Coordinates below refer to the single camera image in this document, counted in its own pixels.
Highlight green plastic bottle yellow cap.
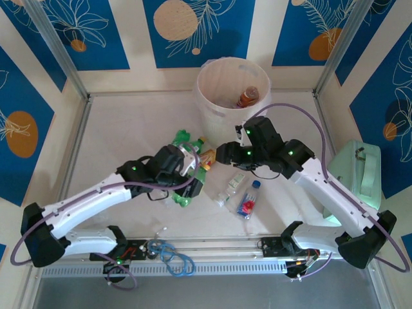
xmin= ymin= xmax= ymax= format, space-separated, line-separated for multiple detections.
xmin=171 ymin=162 xmax=213 ymax=207

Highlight clear bottle green neck band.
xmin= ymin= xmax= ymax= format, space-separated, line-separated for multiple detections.
xmin=214 ymin=172 xmax=246 ymax=207

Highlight crushed green plastic bottle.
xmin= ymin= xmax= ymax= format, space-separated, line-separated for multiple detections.
xmin=172 ymin=129 xmax=194 ymax=147

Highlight Fiji water bottle blue cap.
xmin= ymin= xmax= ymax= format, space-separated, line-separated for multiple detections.
xmin=236 ymin=180 xmax=261 ymax=221

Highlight brown coffee drink bottle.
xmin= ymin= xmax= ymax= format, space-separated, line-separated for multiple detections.
xmin=236 ymin=86 xmax=261 ymax=109

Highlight white ribbed plastic bin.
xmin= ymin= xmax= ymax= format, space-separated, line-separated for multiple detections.
xmin=194 ymin=57 xmax=272 ymax=145

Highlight mint green case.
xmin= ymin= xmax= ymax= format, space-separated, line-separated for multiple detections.
xmin=321 ymin=138 xmax=384 ymax=226

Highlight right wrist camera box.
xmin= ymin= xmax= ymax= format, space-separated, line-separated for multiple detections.
xmin=234 ymin=123 xmax=248 ymax=143

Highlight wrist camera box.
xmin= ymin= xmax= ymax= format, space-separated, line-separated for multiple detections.
xmin=178 ymin=144 xmax=200 ymax=178
xmin=234 ymin=123 xmax=248 ymax=143

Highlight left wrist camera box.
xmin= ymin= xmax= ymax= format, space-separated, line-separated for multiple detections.
xmin=178 ymin=144 xmax=200 ymax=178

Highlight long aluminium table rail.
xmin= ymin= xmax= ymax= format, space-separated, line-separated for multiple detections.
xmin=27 ymin=236 xmax=386 ymax=265

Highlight aluminium table side rail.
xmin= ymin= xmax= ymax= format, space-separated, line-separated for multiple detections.
xmin=47 ymin=95 xmax=94 ymax=239
xmin=312 ymin=92 xmax=339 ymax=162

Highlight coiled blue cable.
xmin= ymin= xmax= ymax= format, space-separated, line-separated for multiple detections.
xmin=147 ymin=239 xmax=196 ymax=278

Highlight thin aluminium table rail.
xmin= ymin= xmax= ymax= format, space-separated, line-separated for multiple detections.
xmin=86 ymin=89 xmax=318 ymax=97

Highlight grey slotted cable duct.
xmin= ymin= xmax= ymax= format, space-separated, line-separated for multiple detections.
xmin=40 ymin=260 xmax=288 ymax=278

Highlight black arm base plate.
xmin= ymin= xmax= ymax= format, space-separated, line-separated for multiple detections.
xmin=89 ymin=239 xmax=156 ymax=262
xmin=257 ymin=237 xmax=320 ymax=259

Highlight aluminium frame post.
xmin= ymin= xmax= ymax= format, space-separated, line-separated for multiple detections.
xmin=314 ymin=0 xmax=377 ymax=99
xmin=23 ymin=0 xmax=90 ymax=101

